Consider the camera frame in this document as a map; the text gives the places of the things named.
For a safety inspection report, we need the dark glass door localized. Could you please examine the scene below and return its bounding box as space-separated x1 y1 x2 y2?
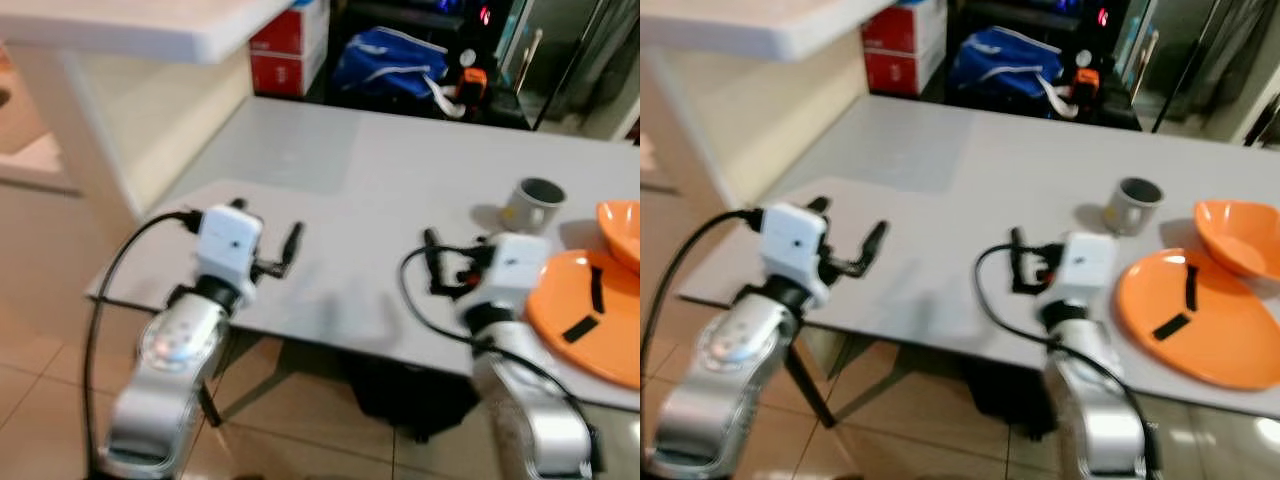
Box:
1115 0 1280 141
500 0 641 136

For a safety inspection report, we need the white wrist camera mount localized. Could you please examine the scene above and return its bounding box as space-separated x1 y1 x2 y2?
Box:
757 203 831 306
195 205 264 291
476 233 554 313
1057 232 1119 306

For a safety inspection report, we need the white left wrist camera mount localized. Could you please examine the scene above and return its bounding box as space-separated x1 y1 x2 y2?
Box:
757 203 831 306
195 205 264 291

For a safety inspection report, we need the red cardboard box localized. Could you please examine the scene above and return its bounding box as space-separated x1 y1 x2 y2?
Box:
249 0 332 98
862 0 948 98

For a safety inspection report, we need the orange plate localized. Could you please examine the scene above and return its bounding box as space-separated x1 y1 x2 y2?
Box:
1115 247 1280 391
524 249 641 391

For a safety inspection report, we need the dark table leg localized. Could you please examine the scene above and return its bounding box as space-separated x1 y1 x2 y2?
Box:
783 340 841 431
198 328 301 429

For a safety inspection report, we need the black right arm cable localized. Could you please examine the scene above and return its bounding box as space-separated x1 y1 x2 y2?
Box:
975 243 1161 476
398 246 606 476

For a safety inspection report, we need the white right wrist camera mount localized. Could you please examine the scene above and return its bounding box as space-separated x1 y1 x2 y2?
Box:
476 233 554 313
1057 232 1119 306

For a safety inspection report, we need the white counter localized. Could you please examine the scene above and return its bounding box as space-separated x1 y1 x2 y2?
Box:
0 0 297 233
640 0 901 201

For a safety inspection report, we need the blue bag with white straps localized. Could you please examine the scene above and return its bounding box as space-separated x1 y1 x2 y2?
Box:
331 27 466 119
948 27 1079 119

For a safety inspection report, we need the orange bowl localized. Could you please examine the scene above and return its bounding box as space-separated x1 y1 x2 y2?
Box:
596 200 641 274
1193 199 1280 281

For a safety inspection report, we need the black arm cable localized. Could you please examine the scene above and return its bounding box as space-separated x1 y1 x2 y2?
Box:
975 243 1161 476
640 208 766 401
398 246 606 476
83 208 204 476

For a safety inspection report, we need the orange and black device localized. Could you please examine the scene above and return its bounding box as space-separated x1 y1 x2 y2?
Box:
1068 48 1103 103
455 48 491 103

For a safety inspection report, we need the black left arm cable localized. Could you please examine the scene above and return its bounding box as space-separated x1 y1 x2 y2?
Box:
640 208 766 401
83 208 204 476

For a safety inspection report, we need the black object under table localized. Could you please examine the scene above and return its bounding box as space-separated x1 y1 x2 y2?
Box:
965 350 1061 441
338 345 483 444

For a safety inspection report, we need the grey ceramic mug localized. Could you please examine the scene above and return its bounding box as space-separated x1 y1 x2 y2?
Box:
500 177 568 237
1103 177 1164 237

